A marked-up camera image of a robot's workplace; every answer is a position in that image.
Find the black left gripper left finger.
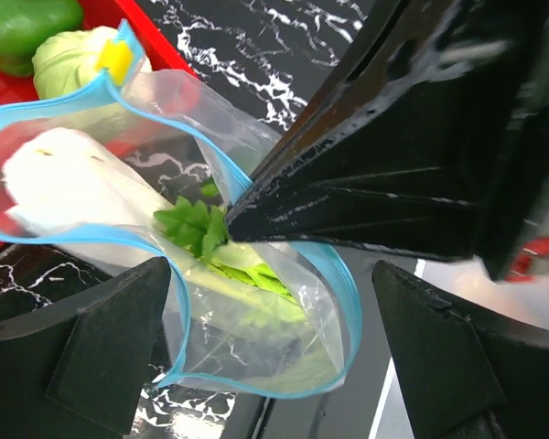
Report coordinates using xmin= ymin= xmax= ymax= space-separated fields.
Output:
xmin=0 ymin=257 xmax=170 ymax=438

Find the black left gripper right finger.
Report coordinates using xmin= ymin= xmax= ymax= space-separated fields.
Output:
xmin=372 ymin=261 xmax=549 ymax=438

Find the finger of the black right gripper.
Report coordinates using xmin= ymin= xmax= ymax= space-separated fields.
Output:
xmin=226 ymin=1 xmax=549 ymax=280

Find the white toy radish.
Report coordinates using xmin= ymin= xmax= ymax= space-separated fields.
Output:
xmin=0 ymin=126 xmax=179 ymax=266

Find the blue zipper clear bag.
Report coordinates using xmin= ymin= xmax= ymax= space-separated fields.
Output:
xmin=0 ymin=22 xmax=361 ymax=398

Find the toy leek green white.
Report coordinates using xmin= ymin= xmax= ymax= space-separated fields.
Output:
xmin=154 ymin=181 xmax=345 ymax=394

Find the red plastic bin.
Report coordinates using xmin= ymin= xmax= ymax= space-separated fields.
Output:
xmin=0 ymin=1 xmax=195 ymax=248

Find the green toy cabbage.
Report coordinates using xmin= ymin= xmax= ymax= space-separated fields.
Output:
xmin=31 ymin=26 xmax=118 ymax=100

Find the green toy bell pepper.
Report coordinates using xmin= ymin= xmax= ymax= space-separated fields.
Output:
xmin=0 ymin=0 xmax=84 ymax=78

